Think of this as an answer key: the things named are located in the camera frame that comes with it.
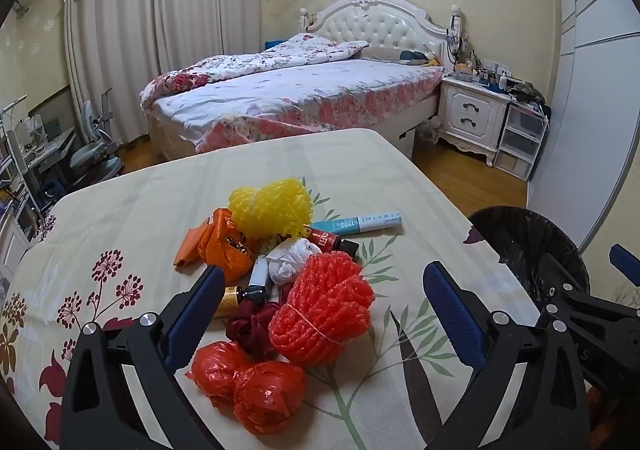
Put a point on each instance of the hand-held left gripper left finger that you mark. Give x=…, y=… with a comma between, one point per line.
x=192, y=320

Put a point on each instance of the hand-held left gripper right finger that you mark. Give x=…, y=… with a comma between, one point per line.
x=452, y=315

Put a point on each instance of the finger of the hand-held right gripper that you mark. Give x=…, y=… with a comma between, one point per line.
x=622, y=262
x=562, y=280

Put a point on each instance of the dark red ribbon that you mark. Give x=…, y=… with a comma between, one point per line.
x=247, y=325

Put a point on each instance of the red plastic bag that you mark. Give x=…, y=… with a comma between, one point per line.
x=217, y=372
x=270, y=397

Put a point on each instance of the black trash bin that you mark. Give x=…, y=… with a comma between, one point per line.
x=515, y=235

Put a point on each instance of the orange paper piece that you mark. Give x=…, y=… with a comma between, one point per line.
x=187, y=250

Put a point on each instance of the orange plastic bag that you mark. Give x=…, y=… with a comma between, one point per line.
x=222, y=250

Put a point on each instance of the small white tube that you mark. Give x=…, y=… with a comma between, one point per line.
x=260, y=275

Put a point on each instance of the white plastic bag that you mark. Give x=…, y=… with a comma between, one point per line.
x=290, y=260

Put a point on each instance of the red foam net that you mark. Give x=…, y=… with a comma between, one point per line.
x=320, y=315

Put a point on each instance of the teal white tube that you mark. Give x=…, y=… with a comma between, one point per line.
x=360, y=224

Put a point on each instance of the yellow foam net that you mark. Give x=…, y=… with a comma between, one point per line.
x=270, y=207

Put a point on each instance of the red bottle with black cap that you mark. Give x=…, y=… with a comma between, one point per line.
x=325, y=238

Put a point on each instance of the person's right forearm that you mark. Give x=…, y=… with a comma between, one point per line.
x=600, y=390

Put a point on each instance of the clear plastic drawer unit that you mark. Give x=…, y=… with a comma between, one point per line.
x=520, y=140

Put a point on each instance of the white under-bed box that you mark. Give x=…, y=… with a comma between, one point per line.
x=402, y=143

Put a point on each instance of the white sliding wardrobe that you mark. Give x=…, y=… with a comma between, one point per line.
x=590, y=80

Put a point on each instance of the grey-blue desk chair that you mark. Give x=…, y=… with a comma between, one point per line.
x=92, y=155

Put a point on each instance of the white nightstand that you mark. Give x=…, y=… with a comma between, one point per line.
x=470, y=110

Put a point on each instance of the clutter of small bottles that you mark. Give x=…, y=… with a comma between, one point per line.
x=492, y=75

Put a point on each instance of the cluttered study desk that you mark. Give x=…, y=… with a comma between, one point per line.
x=50, y=145

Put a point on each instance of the floral bed sheet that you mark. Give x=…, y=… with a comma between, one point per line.
x=310, y=90

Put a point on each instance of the floral quilt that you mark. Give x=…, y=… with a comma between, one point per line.
x=240, y=63

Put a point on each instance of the beige pillow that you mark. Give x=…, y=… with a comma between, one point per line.
x=385, y=54

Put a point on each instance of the beige pleated curtain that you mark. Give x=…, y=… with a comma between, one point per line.
x=210, y=5
x=115, y=55

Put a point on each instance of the white tufted bed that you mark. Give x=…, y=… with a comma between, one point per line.
x=375, y=23

